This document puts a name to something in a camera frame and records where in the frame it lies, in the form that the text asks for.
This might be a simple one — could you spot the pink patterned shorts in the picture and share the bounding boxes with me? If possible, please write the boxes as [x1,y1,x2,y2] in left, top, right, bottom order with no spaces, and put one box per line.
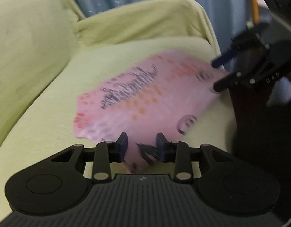
[73,50,227,173]

